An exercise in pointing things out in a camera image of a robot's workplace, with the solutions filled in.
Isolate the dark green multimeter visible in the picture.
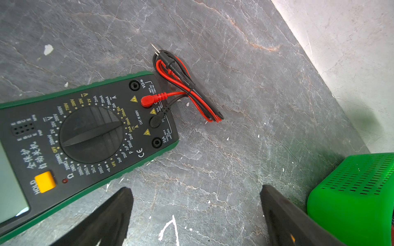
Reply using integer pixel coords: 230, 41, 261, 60
1, 49, 224, 243

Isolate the green plastic basket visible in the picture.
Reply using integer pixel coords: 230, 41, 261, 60
307, 153, 394, 246

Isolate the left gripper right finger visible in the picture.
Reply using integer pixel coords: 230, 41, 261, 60
260, 185, 344, 246

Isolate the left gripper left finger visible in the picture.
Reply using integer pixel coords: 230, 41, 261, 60
53, 187, 134, 246

